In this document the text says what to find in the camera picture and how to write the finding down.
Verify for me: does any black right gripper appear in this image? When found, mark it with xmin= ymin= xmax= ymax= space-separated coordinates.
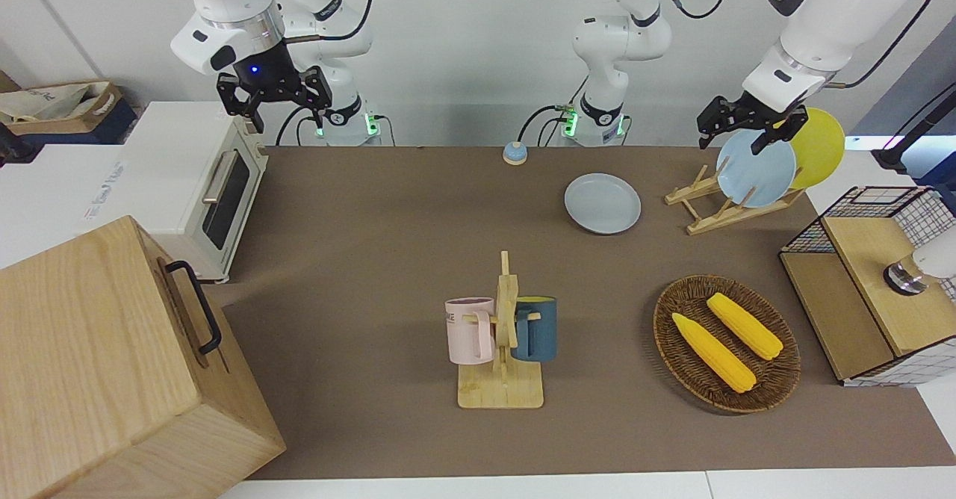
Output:
xmin=216 ymin=36 xmax=334 ymax=134

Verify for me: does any black box handle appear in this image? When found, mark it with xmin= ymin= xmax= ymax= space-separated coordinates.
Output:
xmin=166 ymin=261 xmax=223 ymax=356

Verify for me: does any wooden mug tree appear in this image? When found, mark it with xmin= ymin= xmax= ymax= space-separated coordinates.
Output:
xmin=457 ymin=251 xmax=544 ymax=410

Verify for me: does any brown table mat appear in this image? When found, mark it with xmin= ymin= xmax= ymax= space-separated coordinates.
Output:
xmin=205 ymin=145 xmax=956 ymax=481

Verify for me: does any light blue plate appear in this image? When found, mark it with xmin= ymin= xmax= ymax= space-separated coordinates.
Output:
xmin=716 ymin=129 xmax=798 ymax=208

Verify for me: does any white cloth bag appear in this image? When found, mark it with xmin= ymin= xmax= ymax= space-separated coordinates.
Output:
xmin=0 ymin=82 xmax=113 ymax=123

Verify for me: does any white toaster oven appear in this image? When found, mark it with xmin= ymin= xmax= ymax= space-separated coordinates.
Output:
xmin=81 ymin=102 xmax=270 ymax=285

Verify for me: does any pink mug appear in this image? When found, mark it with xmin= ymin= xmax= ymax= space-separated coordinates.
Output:
xmin=445 ymin=297 xmax=497 ymax=366

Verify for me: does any black right base cable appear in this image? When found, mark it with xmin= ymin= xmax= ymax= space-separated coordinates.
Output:
xmin=275 ymin=105 xmax=320 ymax=146

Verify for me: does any open cardboard box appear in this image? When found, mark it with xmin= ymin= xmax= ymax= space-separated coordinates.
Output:
xmin=0 ymin=81 xmax=124 ymax=136

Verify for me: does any wire mesh wooden shelf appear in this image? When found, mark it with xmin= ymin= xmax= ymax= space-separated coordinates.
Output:
xmin=779 ymin=185 xmax=956 ymax=388

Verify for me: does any dark blue mug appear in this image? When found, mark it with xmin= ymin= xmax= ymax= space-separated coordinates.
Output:
xmin=512 ymin=296 xmax=558 ymax=362

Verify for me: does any black base cable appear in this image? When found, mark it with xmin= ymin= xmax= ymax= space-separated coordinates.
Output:
xmin=518 ymin=103 xmax=580 ymax=147
xmin=275 ymin=105 xmax=320 ymax=146

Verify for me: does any silver oven door handle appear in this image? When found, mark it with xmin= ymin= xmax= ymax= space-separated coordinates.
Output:
xmin=202 ymin=149 xmax=240 ymax=204

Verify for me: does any gray plate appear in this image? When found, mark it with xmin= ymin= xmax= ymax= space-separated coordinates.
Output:
xmin=564 ymin=173 xmax=642 ymax=235

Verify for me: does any yellow corn cob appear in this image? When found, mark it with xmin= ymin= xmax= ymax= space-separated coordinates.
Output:
xmin=707 ymin=292 xmax=784 ymax=361
xmin=671 ymin=312 xmax=757 ymax=394

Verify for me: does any black camera stand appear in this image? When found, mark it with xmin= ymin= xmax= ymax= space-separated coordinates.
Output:
xmin=870 ymin=84 xmax=956 ymax=171

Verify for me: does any wooden plate rack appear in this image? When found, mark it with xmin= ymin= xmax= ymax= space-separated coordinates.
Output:
xmin=665 ymin=163 xmax=807 ymax=236

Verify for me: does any black left base cable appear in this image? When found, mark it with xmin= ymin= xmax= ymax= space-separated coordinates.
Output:
xmin=518 ymin=103 xmax=580 ymax=147

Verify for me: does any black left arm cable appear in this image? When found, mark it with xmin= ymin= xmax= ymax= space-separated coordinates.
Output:
xmin=656 ymin=0 xmax=937 ymax=89

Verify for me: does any dark blue crate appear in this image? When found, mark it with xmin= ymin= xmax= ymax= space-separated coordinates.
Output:
xmin=15 ymin=99 xmax=139 ymax=145

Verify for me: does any large wooden box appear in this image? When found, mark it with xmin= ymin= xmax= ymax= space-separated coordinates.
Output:
xmin=0 ymin=215 xmax=287 ymax=499

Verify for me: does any brown wicker basket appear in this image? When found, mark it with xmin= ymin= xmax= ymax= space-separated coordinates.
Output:
xmin=654 ymin=275 xmax=801 ymax=414

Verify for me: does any yellow plate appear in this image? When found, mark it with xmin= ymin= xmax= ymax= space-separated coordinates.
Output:
xmin=774 ymin=108 xmax=846 ymax=190

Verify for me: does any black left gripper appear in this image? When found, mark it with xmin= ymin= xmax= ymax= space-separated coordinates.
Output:
xmin=697 ymin=92 xmax=810 ymax=157

